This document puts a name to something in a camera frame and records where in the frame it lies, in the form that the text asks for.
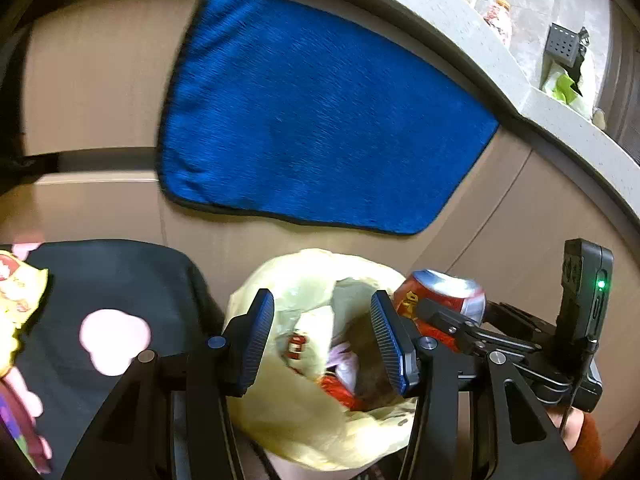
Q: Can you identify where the red soda can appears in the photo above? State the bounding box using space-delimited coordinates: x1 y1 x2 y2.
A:
392 269 486 352

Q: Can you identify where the yellow trash bag bin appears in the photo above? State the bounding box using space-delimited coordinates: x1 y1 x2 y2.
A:
227 248 416 472

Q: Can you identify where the yellow red noodle wrapper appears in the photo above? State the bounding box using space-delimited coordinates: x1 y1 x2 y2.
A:
0 250 49 377

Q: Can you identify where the pink yellow snack bag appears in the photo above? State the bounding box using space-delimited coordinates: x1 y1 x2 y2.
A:
1 366 52 476

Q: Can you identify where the orange sleeved right forearm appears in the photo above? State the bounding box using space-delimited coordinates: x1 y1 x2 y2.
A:
570 414 612 480

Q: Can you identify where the white kitchen countertop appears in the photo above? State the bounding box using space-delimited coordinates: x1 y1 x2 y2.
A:
374 0 639 218

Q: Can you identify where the person's right hand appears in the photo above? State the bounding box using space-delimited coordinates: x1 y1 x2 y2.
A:
547 406 585 452

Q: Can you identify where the black pink patterned table mat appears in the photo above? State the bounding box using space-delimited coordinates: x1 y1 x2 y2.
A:
8 240 222 479

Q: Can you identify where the blue hanging towel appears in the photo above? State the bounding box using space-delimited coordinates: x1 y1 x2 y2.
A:
156 0 498 236

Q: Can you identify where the green plastic bag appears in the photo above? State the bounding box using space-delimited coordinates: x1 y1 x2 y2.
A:
541 62 592 120

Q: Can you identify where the grey perforated utensil holder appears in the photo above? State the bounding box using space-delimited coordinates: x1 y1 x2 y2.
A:
544 23 590 67

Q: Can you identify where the orange drink bottle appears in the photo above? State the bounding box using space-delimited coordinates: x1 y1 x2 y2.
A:
484 0 513 49

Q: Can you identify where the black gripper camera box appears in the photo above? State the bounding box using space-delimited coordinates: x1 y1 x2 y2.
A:
555 238 614 344

